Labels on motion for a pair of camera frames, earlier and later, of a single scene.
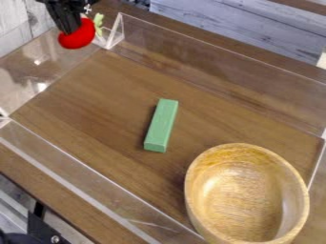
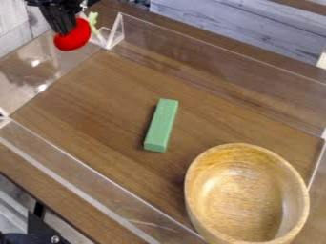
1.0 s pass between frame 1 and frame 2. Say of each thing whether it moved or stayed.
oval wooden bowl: stayed
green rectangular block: stayed
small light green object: moved
